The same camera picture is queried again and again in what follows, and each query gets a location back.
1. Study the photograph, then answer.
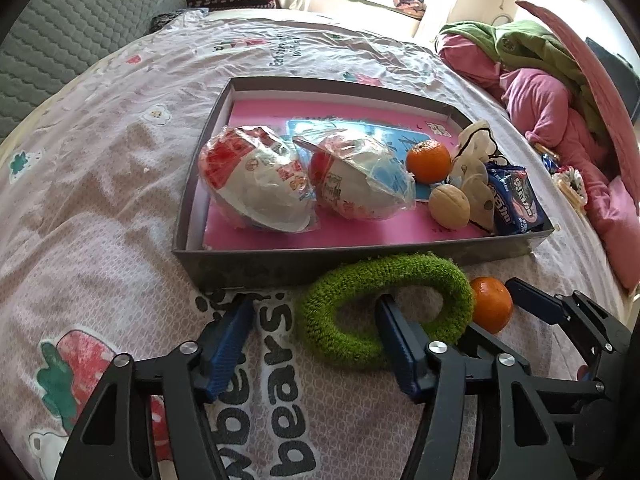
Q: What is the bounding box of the blue cookie packet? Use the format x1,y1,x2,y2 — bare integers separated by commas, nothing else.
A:
485,157,548,235

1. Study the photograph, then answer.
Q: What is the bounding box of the walnut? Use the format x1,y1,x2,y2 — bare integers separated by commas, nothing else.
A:
429,184,472,230

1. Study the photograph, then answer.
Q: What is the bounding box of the black flat screen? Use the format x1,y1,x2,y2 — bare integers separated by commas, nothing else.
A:
585,37,637,126

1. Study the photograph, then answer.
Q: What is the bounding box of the grey quilted headboard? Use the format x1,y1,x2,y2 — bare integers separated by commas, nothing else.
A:
0,0,186,146

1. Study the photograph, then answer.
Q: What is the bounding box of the green knitted ring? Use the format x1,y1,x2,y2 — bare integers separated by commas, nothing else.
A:
295,253,475,372

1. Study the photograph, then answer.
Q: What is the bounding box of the green garment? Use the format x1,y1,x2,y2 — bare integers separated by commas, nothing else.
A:
440,20,608,133

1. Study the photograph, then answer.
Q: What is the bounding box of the egg toy blue side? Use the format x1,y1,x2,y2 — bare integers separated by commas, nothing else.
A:
292,130,417,222

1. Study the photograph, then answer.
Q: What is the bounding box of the dark floral cloth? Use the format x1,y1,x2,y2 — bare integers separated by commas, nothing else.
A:
150,9,184,31

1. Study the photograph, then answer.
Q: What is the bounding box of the patterned snack bag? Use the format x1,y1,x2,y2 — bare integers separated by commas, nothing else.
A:
554,167,587,212

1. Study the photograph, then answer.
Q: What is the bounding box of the wrapped egg toy red white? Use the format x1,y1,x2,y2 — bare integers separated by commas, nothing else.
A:
197,125,318,233

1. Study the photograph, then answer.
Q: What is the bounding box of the printed strawberry bear bed sheet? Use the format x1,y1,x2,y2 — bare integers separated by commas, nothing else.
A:
0,7,631,480

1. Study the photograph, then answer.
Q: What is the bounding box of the orange tangerine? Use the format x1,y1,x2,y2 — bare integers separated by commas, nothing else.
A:
469,276,514,335
406,140,452,184

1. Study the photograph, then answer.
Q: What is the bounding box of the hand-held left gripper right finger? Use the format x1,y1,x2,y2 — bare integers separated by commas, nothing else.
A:
375,294,576,480

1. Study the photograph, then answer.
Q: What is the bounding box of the folded patterned cloth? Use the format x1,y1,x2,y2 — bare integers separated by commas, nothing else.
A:
392,0,427,20

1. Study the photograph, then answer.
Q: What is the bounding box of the dusty pink round cushion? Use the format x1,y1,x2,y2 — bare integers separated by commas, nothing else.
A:
515,0,640,201

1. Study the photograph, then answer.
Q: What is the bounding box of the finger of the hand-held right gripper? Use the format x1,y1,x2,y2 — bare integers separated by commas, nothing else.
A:
506,278,632,356
465,324,608,402

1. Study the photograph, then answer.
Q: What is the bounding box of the shallow grey cardboard box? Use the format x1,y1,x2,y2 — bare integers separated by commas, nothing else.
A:
171,76,556,291

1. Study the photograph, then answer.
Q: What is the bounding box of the pink quilt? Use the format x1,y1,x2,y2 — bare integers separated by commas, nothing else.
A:
437,32,640,291

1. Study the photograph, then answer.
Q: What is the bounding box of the pink book blue panel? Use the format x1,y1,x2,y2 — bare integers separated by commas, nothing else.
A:
202,99,501,252

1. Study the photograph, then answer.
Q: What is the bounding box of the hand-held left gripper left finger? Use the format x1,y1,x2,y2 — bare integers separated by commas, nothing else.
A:
52,294,256,480

